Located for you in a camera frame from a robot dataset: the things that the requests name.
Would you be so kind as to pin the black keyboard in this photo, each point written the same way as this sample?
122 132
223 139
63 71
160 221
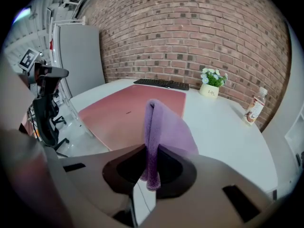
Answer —
161 83

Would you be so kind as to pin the pink desk mat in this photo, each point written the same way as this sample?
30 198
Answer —
123 117

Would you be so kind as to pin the grey tagged device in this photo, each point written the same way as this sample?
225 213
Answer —
29 59

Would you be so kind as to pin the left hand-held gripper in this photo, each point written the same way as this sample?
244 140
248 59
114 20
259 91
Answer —
31 174

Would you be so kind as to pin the white pot with flowers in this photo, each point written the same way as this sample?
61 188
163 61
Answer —
210 89

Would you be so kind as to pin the small beige figurine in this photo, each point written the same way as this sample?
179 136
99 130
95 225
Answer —
254 108

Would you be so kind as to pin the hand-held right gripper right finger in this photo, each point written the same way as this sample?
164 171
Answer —
213 198

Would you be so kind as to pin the purple cloth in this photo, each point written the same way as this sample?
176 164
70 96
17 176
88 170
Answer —
166 127

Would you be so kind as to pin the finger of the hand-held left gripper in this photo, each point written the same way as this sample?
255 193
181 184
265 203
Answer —
12 98

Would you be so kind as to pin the black office chair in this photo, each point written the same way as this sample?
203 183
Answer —
59 121
47 108

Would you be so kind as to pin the grey partition panel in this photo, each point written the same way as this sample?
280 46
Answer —
80 60
281 165

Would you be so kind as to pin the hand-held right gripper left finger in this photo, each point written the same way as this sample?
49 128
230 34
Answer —
90 186

